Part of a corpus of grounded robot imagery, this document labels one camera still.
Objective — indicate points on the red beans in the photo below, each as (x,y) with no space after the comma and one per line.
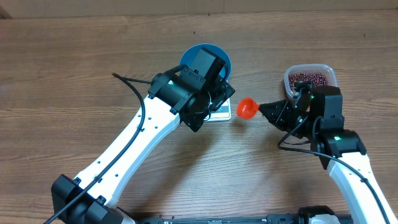
(318,79)

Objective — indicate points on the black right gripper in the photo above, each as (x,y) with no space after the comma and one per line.
(292,116)

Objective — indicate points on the clear plastic container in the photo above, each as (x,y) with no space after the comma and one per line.
(309,68)

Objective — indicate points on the blue metal bowl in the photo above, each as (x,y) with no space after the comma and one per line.
(190,54)

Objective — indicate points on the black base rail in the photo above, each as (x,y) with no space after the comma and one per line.
(270,219)

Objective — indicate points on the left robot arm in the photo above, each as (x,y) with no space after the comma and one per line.
(179,95)

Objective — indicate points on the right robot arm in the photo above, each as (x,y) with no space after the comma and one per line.
(317,114)

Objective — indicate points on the white digital kitchen scale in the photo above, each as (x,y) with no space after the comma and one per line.
(222,114)

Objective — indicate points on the orange scoop with blue handle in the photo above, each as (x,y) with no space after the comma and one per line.
(247,108)

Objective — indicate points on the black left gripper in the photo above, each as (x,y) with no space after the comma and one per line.
(221,92)

